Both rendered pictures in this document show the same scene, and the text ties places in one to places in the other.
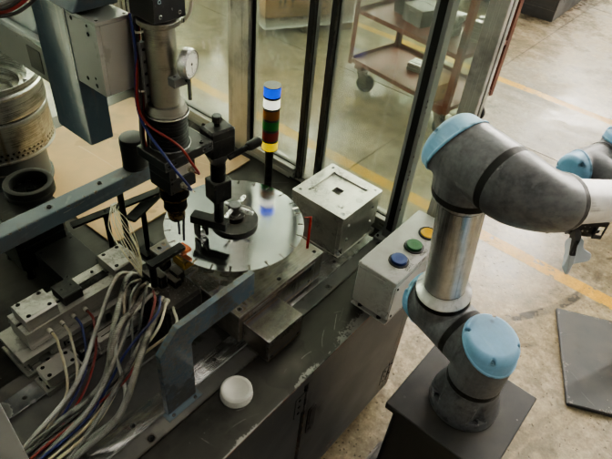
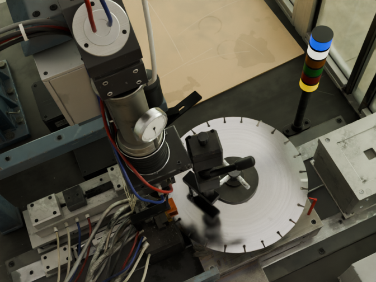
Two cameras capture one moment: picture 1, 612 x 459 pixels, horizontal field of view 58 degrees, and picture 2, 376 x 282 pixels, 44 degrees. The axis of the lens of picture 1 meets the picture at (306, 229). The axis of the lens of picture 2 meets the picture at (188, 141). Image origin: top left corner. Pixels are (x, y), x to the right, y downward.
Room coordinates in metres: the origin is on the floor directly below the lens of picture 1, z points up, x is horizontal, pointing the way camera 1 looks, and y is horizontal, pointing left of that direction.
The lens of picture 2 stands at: (0.63, -0.01, 1.95)
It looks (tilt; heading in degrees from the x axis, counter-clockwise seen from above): 63 degrees down; 39
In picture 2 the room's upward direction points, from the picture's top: 10 degrees counter-clockwise
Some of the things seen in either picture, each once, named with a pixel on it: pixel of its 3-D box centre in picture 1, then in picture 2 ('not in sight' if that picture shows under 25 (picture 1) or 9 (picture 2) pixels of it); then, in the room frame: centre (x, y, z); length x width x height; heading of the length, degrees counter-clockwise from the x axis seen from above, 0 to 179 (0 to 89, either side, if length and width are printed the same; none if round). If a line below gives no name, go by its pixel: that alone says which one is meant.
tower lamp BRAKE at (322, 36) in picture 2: (272, 90); (321, 38); (1.29, 0.12, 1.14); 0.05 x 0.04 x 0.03; 54
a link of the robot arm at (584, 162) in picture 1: (592, 170); not in sight; (0.98, -0.57, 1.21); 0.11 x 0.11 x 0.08; 36
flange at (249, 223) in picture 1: (234, 217); (234, 178); (0.99, 0.17, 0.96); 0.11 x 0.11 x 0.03
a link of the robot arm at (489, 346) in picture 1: (482, 352); not in sight; (0.71, -0.39, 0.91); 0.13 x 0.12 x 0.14; 36
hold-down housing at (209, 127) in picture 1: (218, 159); (205, 161); (0.91, 0.19, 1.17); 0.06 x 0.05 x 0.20; 135
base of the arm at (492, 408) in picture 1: (469, 387); not in sight; (0.70, -0.39, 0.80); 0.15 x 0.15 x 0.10
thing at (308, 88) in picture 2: (270, 143); (309, 81); (1.29, 0.12, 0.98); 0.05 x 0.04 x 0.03; 54
